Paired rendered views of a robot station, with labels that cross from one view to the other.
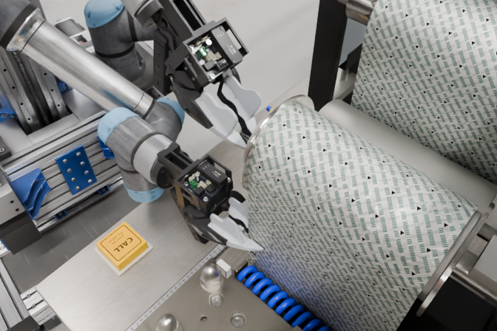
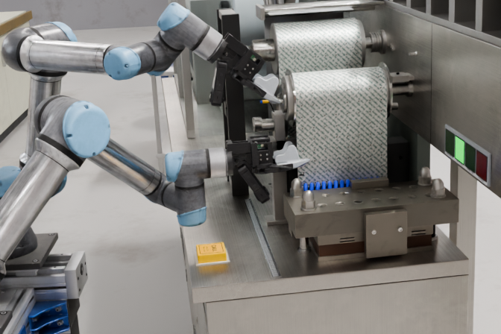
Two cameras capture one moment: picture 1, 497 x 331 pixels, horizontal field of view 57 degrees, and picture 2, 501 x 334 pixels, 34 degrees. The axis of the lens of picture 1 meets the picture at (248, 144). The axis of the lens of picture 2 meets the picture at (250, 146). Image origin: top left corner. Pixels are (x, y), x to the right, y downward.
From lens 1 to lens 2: 179 cm
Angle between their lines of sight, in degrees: 51
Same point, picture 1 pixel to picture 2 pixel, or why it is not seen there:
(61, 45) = not seen: hidden behind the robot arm
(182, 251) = (243, 242)
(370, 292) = (370, 119)
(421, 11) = (297, 33)
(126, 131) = (191, 153)
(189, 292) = (294, 200)
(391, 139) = not seen: hidden behind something
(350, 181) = (338, 74)
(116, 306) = (249, 267)
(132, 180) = (198, 197)
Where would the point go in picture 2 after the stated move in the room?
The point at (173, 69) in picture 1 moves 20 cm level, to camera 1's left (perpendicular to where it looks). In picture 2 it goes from (240, 71) to (183, 86)
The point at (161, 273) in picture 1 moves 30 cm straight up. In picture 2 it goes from (248, 250) to (241, 135)
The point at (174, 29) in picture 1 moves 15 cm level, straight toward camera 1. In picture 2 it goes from (235, 51) to (289, 54)
